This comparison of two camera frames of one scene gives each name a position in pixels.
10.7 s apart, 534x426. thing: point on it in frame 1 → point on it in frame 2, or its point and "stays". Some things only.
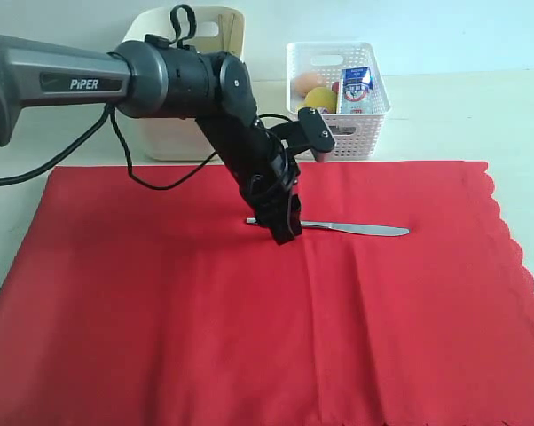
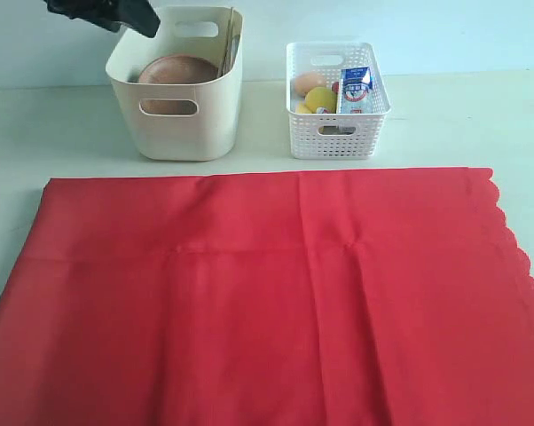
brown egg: x=306 y=81 stays
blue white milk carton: x=357 y=90 stays
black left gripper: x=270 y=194 → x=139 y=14
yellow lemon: x=321 y=97 stays
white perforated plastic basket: x=356 y=135 stays
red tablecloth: x=142 y=295 stays
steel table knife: x=365 y=230 → x=234 y=48
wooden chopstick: x=221 y=32 → x=228 y=41
